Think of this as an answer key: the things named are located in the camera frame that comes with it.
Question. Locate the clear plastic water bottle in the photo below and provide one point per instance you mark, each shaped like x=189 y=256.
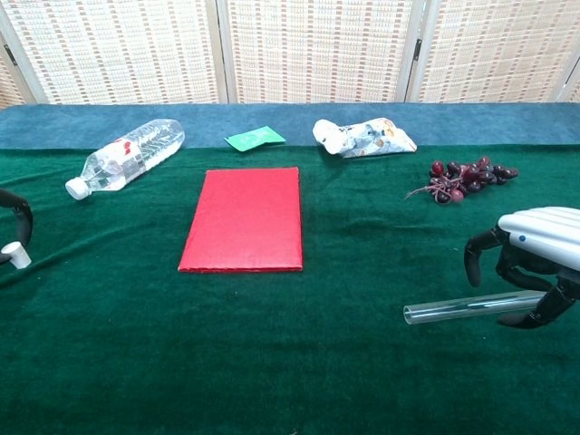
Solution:
x=131 y=154

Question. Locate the red flat book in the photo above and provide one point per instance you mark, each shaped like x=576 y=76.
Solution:
x=244 y=222

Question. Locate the clear glass test tube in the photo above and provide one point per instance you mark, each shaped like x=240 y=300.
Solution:
x=462 y=308

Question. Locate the blue table cloth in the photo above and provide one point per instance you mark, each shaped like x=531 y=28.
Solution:
x=476 y=124

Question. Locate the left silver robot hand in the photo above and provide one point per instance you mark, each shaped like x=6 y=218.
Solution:
x=27 y=222

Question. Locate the dark green velvet cloth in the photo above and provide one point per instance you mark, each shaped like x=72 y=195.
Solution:
x=290 y=353

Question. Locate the dark red grape bunch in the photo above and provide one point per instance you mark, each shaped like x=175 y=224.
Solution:
x=476 y=176

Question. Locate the small white stopper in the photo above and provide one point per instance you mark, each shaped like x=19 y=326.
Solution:
x=18 y=256

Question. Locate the woven bamboo folding screen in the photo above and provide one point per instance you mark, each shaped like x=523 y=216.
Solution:
x=317 y=50

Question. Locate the green paper packet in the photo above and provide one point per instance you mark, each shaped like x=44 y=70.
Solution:
x=254 y=137

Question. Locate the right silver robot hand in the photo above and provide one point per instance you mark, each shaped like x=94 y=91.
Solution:
x=548 y=235

